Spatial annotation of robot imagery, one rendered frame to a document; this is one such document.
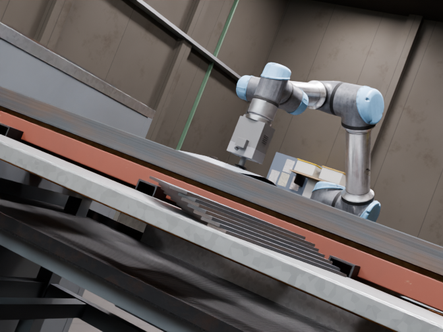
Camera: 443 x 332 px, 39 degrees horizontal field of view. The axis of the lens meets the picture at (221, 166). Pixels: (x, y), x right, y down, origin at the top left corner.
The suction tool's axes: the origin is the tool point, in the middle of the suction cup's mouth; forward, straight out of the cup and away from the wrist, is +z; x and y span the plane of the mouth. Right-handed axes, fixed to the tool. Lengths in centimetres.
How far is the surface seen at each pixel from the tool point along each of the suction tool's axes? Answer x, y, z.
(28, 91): -10, -80, -2
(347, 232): -31, 47, 5
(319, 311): 44, 19, 30
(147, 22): 698, -725, -242
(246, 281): 41, -7, 31
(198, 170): -35.8, 12.1, 4.0
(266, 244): -54, 43, 12
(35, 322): 23, -71, 74
